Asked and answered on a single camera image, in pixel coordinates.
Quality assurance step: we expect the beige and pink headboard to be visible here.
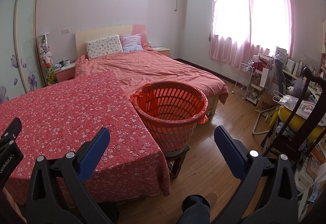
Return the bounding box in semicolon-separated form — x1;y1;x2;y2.
75;24;147;58

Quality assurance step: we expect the stuffed toy display case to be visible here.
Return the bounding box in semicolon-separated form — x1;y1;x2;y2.
38;34;55;85

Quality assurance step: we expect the pink curtain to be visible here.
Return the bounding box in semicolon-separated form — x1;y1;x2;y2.
209;0;251;65
246;0;293;68

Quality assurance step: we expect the white floral pillow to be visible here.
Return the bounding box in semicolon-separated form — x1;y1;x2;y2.
86;35;123;60

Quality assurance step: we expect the yellow cushion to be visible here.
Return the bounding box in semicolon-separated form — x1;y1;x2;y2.
278;105;324;138

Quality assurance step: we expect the orange plastic laundry basket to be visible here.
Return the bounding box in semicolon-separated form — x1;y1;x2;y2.
130;81;210;153

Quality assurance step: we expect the person's leg in jeans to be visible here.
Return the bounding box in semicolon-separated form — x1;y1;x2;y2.
177;195;212;224

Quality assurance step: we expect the person's brown shoe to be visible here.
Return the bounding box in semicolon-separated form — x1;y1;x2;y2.
204;192;218;205

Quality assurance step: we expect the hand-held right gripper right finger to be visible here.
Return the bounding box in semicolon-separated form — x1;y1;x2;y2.
214;126;300;224

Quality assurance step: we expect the red floral blanket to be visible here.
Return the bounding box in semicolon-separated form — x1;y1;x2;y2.
0;72;172;208

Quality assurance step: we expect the dark wooden chair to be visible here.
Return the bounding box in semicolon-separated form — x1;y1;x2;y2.
262;67;326;163

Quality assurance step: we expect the brown paper bag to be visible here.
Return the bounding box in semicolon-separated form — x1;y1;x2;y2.
256;92;280;114

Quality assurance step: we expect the pink striped pillow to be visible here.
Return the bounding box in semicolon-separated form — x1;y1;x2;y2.
120;33;143;53

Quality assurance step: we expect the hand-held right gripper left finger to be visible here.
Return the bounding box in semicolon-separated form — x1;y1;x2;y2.
27;127;110;224

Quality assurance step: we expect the white paper bag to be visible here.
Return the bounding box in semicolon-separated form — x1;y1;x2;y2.
260;62;274;88

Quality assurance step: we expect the white wire rack cart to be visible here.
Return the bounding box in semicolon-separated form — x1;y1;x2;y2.
234;60;255;101

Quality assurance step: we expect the white tubular frame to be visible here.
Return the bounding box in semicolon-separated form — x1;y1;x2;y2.
252;109;271;135

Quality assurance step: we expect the dark wooden stool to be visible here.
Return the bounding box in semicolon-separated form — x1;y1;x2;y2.
165;145;191;179

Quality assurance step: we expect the magazine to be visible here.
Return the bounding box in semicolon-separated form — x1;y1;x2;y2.
297;100;317;119

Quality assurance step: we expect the grey office chair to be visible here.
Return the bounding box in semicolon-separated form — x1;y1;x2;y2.
274;57;293;98

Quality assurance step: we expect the pink and white nightstand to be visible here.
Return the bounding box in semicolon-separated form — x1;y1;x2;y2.
55;62;76;83
152;46;171;56

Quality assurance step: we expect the flower print sliding wardrobe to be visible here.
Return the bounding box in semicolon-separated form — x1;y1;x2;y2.
0;0;44;105

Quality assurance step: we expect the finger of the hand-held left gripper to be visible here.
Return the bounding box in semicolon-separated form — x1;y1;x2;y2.
0;117;22;149

